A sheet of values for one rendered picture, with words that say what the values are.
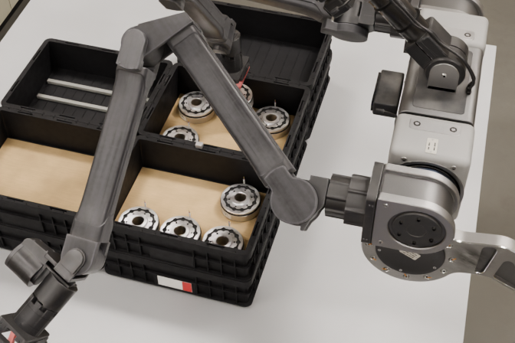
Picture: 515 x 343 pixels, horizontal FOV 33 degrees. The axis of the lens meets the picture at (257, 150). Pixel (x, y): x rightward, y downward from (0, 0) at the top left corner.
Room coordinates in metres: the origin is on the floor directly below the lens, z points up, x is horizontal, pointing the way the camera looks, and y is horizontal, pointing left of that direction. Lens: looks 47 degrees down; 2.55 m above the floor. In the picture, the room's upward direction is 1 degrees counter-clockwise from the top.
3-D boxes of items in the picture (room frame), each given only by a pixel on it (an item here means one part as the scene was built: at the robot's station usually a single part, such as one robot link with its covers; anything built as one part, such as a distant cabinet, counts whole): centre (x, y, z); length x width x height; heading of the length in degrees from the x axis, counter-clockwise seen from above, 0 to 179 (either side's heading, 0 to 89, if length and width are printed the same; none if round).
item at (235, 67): (1.75, 0.06, 1.04); 0.10 x 0.07 x 0.07; 162
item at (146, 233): (1.39, 0.17, 0.92); 0.40 x 0.30 x 0.02; 73
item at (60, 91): (1.80, 0.47, 0.87); 0.40 x 0.30 x 0.11; 73
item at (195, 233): (1.32, 0.19, 0.86); 0.10 x 0.10 x 0.01
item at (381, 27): (1.41, -0.29, 1.45); 0.09 x 0.08 x 0.12; 165
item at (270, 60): (1.97, 0.00, 0.87); 0.40 x 0.30 x 0.11; 73
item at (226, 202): (1.43, 0.04, 0.86); 0.10 x 0.10 x 0.01
